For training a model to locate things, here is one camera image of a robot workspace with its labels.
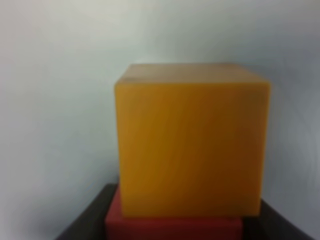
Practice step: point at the red block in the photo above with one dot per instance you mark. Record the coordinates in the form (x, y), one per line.
(118, 227)

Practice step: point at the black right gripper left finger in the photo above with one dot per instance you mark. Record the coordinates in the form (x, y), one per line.
(90, 224)

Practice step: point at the orange block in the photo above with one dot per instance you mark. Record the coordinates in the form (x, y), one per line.
(191, 139)

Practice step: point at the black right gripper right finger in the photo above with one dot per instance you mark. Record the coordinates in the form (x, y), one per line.
(270, 224)

